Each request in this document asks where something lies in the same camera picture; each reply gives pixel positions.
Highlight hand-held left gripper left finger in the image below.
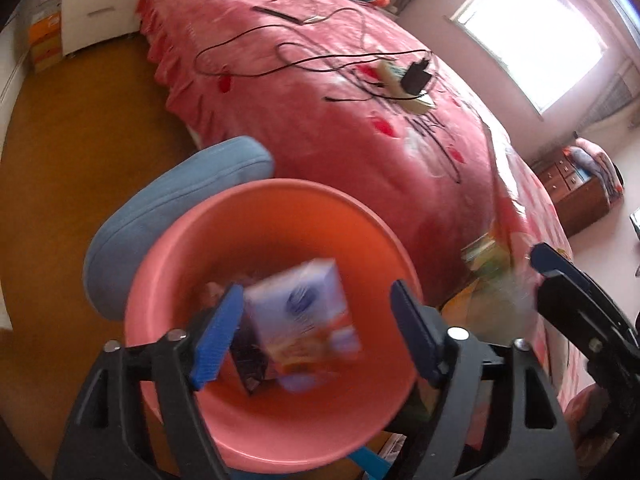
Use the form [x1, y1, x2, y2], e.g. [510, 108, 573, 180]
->
[52, 284, 246, 480]

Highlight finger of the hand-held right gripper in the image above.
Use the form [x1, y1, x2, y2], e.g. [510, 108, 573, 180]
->
[530, 242, 640, 396]

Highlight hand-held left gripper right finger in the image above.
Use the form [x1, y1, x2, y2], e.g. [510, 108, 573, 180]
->
[390, 280, 583, 480]

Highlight dark wrapper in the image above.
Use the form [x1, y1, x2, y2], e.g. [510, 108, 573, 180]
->
[231, 310, 274, 397]

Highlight purple and white box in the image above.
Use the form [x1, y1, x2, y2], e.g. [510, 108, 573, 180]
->
[244, 258, 362, 377]

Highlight orange plastic basin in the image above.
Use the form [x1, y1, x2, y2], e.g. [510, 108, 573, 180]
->
[124, 178, 424, 472]

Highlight brown wooden cabinet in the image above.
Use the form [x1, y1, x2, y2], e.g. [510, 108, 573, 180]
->
[537, 152, 624, 237]

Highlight stack of folded blankets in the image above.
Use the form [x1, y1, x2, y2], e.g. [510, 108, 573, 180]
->
[564, 137, 627, 207]

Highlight blue cushioned stool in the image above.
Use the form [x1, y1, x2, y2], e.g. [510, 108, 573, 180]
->
[84, 136, 392, 480]

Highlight black power adapter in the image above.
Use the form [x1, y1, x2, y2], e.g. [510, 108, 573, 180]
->
[402, 57, 434, 97]

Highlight bright window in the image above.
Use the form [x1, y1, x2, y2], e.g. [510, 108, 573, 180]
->
[452, 0, 609, 116]

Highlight white power strip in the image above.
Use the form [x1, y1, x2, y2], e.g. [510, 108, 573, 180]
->
[377, 60, 435, 114]

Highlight pink bed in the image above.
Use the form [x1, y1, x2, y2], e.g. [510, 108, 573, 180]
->
[136, 0, 506, 311]

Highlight black phone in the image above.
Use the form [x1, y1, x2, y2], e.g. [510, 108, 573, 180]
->
[252, 6, 304, 25]

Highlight white bedside cabinet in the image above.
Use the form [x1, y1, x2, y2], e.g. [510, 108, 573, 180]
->
[60, 0, 151, 59]

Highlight orange cardboard boxes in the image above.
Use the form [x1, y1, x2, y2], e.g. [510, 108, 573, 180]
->
[27, 10, 64, 74]

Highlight black charging cable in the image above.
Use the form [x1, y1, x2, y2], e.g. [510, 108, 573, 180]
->
[195, 0, 462, 182]

